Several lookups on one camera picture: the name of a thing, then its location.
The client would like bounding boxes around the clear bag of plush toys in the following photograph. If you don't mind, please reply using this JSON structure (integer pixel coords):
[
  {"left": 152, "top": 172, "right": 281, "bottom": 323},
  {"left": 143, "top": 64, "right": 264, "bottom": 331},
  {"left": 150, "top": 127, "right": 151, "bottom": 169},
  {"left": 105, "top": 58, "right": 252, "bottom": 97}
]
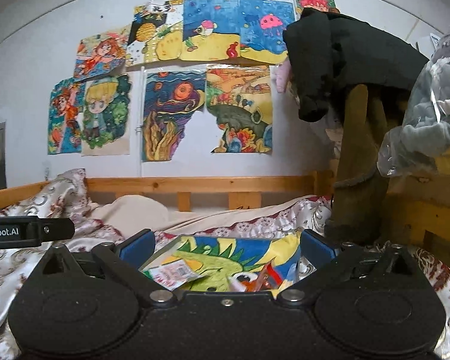
[{"left": 377, "top": 33, "right": 450, "bottom": 177}]

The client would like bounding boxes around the blond boy drawing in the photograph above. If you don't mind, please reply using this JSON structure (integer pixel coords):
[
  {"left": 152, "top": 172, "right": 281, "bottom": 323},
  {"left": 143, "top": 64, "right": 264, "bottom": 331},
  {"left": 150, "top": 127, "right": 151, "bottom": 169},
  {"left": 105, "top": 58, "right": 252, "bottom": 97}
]
[{"left": 81, "top": 74, "right": 132, "bottom": 156}]

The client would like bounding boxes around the grey tray with dinosaur drawing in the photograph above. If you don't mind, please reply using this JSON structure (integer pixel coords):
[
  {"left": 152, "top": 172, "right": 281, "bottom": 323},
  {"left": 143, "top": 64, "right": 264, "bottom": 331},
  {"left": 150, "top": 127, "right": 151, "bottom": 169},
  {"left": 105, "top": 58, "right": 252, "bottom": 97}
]
[{"left": 139, "top": 232, "right": 315, "bottom": 295}]

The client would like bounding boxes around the orange red snack wrapper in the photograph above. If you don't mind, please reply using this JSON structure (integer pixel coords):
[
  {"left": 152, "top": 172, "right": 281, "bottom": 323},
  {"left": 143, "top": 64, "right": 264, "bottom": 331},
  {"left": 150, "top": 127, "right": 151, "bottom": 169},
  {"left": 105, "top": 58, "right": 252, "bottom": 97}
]
[{"left": 227, "top": 262, "right": 284, "bottom": 293}]

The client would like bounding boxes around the red flower drawing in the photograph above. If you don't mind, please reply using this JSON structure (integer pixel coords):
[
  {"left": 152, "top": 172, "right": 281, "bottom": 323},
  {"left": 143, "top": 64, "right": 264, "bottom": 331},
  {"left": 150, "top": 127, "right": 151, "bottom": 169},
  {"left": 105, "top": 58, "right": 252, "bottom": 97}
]
[{"left": 293, "top": 0, "right": 340, "bottom": 20}]

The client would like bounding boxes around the white green snack packet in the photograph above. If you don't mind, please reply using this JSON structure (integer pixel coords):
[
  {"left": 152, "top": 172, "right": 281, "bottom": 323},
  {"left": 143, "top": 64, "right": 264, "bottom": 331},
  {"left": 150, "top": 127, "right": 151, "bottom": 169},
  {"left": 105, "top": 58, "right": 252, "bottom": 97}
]
[{"left": 142, "top": 259, "right": 206, "bottom": 291}]

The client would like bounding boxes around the orange-haired girl drawing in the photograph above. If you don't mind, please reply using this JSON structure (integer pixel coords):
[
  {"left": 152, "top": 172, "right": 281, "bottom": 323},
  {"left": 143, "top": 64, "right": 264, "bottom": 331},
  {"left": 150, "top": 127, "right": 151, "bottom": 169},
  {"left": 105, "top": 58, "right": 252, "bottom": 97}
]
[{"left": 48, "top": 78, "right": 86, "bottom": 155}]

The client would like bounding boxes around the yellow landscape drawing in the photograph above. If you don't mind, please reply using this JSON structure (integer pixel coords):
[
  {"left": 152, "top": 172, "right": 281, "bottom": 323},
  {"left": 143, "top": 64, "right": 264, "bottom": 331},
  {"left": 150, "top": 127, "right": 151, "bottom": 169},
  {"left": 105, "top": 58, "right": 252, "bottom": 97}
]
[{"left": 205, "top": 65, "right": 273, "bottom": 154}]

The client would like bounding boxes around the floral satin bedspread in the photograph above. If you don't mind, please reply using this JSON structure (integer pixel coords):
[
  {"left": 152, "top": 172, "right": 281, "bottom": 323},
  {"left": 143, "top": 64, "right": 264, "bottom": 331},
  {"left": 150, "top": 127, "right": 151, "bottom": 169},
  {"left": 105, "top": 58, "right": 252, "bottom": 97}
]
[{"left": 0, "top": 167, "right": 450, "bottom": 360}]

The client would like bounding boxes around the brown hanging coat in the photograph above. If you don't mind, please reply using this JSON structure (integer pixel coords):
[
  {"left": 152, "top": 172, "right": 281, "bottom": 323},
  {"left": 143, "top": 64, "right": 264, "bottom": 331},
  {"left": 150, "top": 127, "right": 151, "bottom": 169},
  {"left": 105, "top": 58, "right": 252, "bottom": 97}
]
[{"left": 325, "top": 85, "right": 389, "bottom": 245}]

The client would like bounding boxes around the cream pillow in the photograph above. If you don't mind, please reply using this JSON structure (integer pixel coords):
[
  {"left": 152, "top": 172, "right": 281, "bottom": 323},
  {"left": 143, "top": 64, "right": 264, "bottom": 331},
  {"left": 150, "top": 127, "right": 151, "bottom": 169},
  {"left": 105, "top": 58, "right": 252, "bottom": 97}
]
[{"left": 91, "top": 194, "right": 196, "bottom": 238}]

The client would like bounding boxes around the wooden bed frame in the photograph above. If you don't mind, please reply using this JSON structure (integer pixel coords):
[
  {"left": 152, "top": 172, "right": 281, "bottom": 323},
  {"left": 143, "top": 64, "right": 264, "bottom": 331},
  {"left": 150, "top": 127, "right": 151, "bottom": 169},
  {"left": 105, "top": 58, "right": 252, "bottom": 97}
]
[{"left": 0, "top": 170, "right": 450, "bottom": 255}]

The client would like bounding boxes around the black hanging jacket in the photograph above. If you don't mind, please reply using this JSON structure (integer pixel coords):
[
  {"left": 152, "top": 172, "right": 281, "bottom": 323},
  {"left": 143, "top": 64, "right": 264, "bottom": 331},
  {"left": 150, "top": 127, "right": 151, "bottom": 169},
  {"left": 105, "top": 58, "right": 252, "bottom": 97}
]
[{"left": 283, "top": 8, "right": 427, "bottom": 123}]

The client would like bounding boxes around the anime girl drawing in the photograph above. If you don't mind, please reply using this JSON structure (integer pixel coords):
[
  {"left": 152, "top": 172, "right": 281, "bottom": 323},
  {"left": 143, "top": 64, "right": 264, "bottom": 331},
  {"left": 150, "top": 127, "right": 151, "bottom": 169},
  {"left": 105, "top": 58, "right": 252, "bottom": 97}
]
[{"left": 73, "top": 24, "right": 131, "bottom": 82}]

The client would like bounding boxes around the pink jellyfish drawing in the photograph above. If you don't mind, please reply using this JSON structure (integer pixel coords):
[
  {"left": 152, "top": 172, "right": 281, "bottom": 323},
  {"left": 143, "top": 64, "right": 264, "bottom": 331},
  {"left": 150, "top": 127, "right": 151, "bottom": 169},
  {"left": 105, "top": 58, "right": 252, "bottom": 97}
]
[{"left": 238, "top": 0, "right": 295, "bottom": 65}]

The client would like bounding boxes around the swirly night seaweed drawing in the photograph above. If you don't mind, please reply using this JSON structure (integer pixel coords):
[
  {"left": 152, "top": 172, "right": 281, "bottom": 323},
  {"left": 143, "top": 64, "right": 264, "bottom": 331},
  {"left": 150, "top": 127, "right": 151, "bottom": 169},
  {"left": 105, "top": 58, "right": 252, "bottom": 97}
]
[{"left": 142, "top": 71, "right": 206, "bottom": 163}]

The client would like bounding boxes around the pineapple drawing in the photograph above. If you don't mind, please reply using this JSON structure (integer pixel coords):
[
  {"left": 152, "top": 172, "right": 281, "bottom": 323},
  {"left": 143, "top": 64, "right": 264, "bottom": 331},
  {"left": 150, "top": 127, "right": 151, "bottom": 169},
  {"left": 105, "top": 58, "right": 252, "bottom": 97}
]
[{"left": 126, "top": 0, "right": 184, "bottom": 67}]

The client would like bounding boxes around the blue sea fish drawing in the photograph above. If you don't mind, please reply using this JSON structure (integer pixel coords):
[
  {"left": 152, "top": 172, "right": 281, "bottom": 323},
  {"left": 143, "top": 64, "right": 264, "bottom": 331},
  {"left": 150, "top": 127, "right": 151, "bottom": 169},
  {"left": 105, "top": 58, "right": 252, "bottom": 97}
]
[{"left": 180, "top": 0, "right": 241, "bottom": 62}]

